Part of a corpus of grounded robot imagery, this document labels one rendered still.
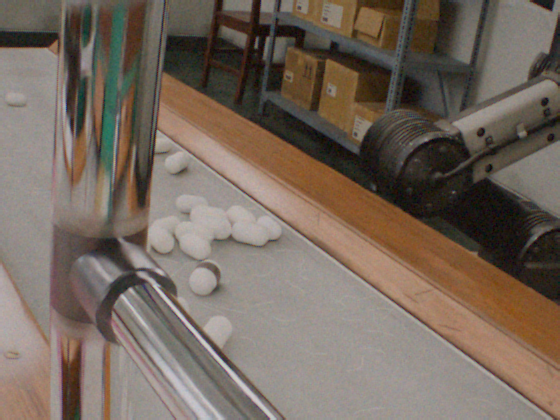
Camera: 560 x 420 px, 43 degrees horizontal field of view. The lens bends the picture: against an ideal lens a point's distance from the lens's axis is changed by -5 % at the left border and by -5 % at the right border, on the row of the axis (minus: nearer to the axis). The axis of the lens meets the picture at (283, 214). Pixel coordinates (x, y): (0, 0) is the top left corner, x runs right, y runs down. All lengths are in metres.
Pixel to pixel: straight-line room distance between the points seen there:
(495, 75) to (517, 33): 0.21
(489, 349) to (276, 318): 0.17
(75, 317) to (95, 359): 0.01
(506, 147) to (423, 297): 0.49
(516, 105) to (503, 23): 2.16
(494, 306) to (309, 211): 0.23
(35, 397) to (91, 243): 0.29
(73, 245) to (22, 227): 0.55
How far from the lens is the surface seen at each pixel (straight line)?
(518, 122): 1.09
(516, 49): 3.17
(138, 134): 0.16
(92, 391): 0.18
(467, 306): 0.63
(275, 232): 0.72
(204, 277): 0.60
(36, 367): 0.48
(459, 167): 1.04
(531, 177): 3.10
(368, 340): 0.59
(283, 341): 0.57
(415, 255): 0.69
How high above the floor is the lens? 1.04
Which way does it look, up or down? 22 degrees down
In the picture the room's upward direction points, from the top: 9 degrees clockwise
